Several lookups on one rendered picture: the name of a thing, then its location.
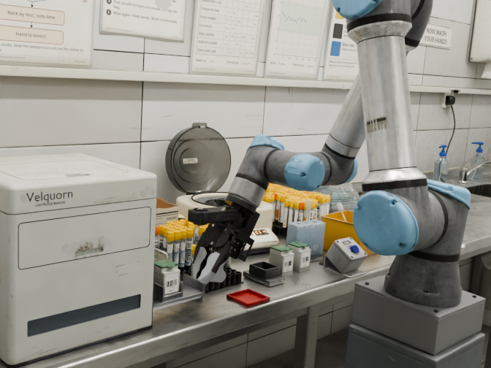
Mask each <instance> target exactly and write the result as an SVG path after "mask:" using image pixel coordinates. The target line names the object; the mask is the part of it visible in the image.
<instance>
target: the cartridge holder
mask: <svg viewBox="0 0 491 368"><path fill-rule="evenodd" d="M279 273H280V267H278V266H276V265H274V264H270V263H267V262H266V261H260V262H257V263H254V264H249V270H246V271H243V276H244V277H246V278H249V279H252V280H255V281H256V282H259V283H262V284H264V285H266V286H269V287H271V286H274V285H278V284H282V283H285V277H282V276H280V275H279Z"/></svg>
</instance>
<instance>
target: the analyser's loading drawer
mask: <svg viewBox="0 0 491 368"><path fill-rule="evenodd" d="M205 284H206V283H204V282H202V281H201V280H198V279H196V278H194V277H191V276H189V275H186V274H184V275H183V281H181V280H180V287H179V292H177V293H174V294H169V295H166V296H165V295H164V290H165V287H164V286H162V285H159V284H158V283H155V282H154V292H153V310H157V309H161V308H164V307H169V306H172V305H175V304H180V303H183V302H187V301H191V300H194V299H198V300H200V301H201V302H204V301H205Z"/></svg>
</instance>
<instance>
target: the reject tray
mask: <svg viewBox="0 0 491 368"><path fill-rule="evenodd" d="M227 298H228V299H231V300H232V301H234V302H237V303H239V304H241V305H244V306H246V307H251V306H254V305H257V304H261V303H264V302H268V301H270V297H268V296H265V295H263V294H261V293H258V292H256V291H253V290H251V289H249V288H248V289H245V290H242V291H237V292H234V293H231V294H227Z"/></svg>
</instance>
